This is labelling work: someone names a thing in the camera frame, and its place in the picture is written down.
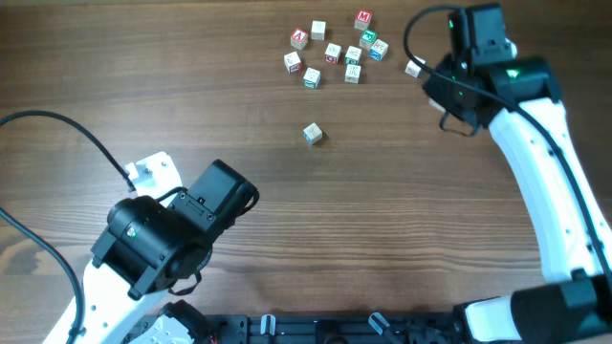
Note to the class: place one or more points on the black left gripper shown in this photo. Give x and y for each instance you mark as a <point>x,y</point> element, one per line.
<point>186,282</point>

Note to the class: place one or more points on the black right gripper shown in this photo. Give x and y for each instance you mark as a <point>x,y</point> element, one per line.
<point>438,92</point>

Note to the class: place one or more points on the blue sided plain wooden block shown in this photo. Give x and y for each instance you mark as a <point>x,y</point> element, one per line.
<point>312,133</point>

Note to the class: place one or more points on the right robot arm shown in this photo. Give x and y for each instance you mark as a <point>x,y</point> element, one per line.
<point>527,120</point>

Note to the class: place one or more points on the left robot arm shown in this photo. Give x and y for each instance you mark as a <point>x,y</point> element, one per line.
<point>152,241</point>

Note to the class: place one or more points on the green top wooden block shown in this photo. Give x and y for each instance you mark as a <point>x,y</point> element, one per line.
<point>367,39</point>

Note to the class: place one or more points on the red letter M block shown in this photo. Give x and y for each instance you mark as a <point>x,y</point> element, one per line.
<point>363,19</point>

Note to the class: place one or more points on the green sided wooden block centre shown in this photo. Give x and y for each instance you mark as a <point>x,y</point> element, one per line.
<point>352,55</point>

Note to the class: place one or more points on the green sided wooden block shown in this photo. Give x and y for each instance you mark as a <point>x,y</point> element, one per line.
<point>352,55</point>
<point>311,78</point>

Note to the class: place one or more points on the blue engraved wooden block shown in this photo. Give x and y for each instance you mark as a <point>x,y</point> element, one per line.
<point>352,73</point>

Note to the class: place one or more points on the red sided wooden block centre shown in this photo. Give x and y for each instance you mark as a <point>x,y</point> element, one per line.
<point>332,53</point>

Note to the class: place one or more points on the red sided wooden block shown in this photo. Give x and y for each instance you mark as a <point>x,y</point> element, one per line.
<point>332,53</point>
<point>292,62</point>

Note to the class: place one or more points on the green sided wooden block lower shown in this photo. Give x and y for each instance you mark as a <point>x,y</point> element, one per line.
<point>311,78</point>

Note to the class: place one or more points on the red sided wooden block left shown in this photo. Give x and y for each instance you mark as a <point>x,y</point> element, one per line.
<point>292,62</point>

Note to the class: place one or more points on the plain wooden block top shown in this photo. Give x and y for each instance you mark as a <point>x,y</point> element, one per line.
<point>318,30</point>

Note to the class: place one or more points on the red letter A block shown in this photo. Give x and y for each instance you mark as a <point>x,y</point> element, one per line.
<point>299,39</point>

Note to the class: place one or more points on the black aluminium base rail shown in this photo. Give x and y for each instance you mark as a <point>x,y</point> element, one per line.
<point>413,328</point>

